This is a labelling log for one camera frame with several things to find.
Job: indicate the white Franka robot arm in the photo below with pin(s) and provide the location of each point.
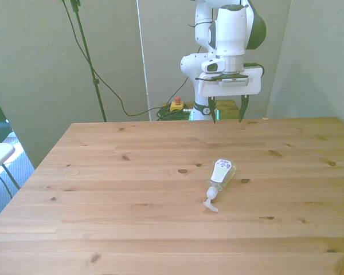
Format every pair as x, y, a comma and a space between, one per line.
229, 28

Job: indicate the black camera stand pole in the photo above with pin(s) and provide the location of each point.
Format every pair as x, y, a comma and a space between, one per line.
87, 54

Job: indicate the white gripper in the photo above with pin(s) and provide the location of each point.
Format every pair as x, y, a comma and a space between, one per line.
232, 86

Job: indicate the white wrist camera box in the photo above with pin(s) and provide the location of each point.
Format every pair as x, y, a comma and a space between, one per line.
213, 66

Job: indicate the white vertical trim strip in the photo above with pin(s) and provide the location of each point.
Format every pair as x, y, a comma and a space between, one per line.
143, 57

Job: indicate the yellow emergency stop button box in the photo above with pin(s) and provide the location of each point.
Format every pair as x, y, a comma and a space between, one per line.
176, 106

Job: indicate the clear sanitizer pump bottle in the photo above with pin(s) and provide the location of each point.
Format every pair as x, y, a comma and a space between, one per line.
220, 174

